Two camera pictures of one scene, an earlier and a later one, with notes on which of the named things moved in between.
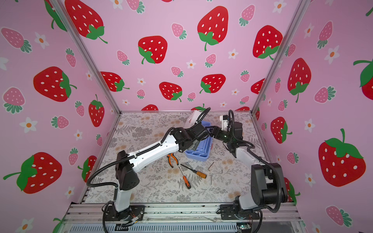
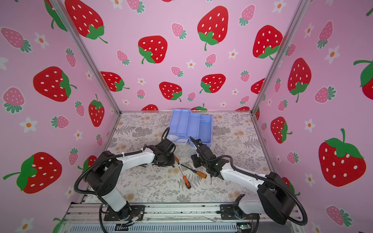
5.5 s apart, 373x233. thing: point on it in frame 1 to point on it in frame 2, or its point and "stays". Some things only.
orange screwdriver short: (198, 173) stays
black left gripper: (185, 132) to (172, 162)
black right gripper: (213, 133) to (194, 158)
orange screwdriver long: (187, 183) stays
